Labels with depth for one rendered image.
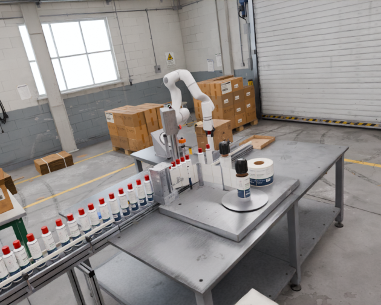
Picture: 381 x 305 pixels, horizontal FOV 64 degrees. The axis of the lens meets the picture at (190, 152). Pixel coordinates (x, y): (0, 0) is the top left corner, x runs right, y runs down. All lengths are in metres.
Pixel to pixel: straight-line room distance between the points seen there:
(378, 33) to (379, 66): 0.52
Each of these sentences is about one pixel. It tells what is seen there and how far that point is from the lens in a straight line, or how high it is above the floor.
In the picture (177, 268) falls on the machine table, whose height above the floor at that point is 0.83.
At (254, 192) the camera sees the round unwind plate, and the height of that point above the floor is 0.89.
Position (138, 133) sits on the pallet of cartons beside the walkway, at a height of 0.51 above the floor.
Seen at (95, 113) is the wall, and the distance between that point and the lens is 7.92.
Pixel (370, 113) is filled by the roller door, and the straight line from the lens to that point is 6.40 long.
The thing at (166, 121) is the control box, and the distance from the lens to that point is 2.33.
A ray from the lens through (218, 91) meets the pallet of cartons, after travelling 6.22.
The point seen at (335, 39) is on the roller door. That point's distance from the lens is 6.45.
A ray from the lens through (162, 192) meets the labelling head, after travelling 2.14.
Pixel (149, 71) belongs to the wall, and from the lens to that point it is 8.64.
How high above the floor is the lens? 1.90
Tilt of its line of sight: 19 degrees down
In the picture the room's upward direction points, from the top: 9 degrees counter-clockwise
